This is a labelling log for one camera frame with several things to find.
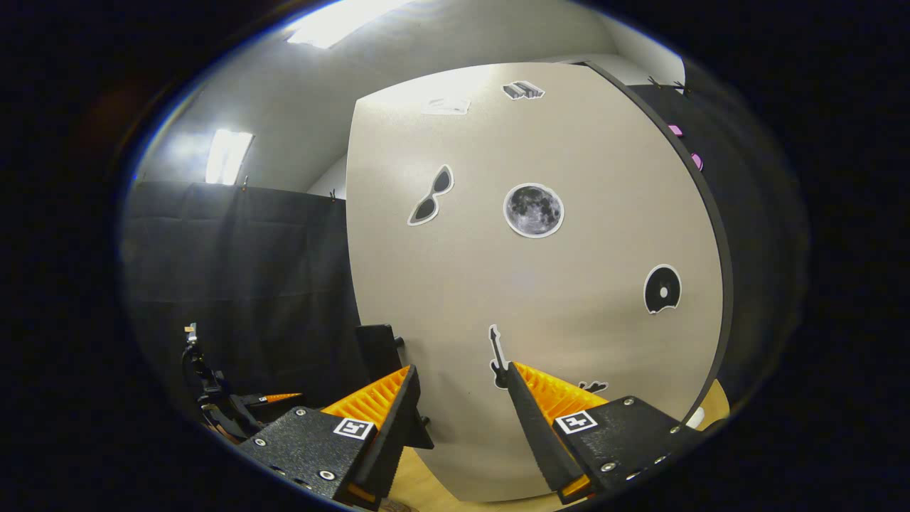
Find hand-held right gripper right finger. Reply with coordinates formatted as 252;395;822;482
505;361;701;506

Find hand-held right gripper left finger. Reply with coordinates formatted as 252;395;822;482
238;365;422;511

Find black cabinet door handle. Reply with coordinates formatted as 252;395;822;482
355;324;436;450

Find beige cabinet door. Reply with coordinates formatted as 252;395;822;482
346;62;726;502

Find grey cabinet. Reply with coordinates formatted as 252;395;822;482
569;60;734;427

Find narrow ceiling light panel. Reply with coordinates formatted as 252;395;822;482
205;128;255;186

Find large ceiling light panel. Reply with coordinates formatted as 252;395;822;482
284;0;417;49

